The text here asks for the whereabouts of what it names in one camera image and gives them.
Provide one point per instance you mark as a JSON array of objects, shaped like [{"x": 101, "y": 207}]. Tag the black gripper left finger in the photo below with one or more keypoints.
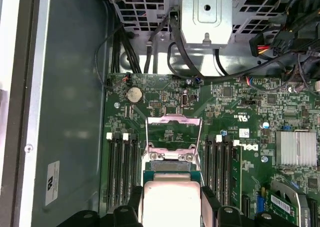
[{"x": 125, "y": 217}]

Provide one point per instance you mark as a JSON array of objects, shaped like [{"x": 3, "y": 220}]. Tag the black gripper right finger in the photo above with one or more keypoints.
[{"x": 225, "y": 217}]

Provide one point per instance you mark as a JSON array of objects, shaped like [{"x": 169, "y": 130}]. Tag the silver CPU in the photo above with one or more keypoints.
[{"x": 170, "y": 204}]

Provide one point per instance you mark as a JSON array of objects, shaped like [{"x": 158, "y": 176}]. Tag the metal socket cover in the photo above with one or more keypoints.
[{"x": 155, "y": 120}]

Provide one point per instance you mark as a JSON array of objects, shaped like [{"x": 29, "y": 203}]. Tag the black expansion slot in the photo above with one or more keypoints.
[
  {"x": 313, "y": 212},
  {"x": 245, "y": 207}
]

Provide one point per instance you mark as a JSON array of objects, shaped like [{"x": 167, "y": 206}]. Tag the CPU socket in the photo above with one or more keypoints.
[{"x": 170, "y": 165}]

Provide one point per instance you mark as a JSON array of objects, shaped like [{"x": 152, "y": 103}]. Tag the silver motherboard screw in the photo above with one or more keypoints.
[
  {"x": 116, "y": 105},
  {"x": 264, "y": 159}
]

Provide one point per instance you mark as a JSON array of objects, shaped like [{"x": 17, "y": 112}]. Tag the white case sticker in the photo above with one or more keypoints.
[{"x": 52, "y": 184}]

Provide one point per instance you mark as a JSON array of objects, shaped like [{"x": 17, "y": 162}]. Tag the silver chipset heatsink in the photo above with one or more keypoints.
[{"x": 296, "y": 148}]

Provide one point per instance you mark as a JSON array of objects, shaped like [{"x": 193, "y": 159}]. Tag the small round capacitor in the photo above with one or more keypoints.
[{"x": 265, "y": 125}]

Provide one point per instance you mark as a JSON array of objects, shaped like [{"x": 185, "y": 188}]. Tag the green motherboard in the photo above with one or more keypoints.
[{"x": 225, "y": 107}]

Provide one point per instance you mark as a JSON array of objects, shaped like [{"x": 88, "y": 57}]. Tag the round coin battery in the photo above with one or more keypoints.
[{"x": 133, "y": 95}]

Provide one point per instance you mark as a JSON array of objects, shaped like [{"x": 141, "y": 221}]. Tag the silver internal USB port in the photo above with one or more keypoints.
[{"x": 185, "y": 100}]

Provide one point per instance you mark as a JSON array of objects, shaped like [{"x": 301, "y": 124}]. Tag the black PC case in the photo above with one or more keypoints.
[{"x": 75, "y": 87}]

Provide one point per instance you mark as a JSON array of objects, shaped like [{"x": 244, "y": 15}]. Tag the black power connector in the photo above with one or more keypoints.
[{"x": 255, "y": 45}]

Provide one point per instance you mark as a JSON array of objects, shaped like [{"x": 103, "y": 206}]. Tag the metal drive cage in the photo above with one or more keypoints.
[{"x": 207, "y": 24}]

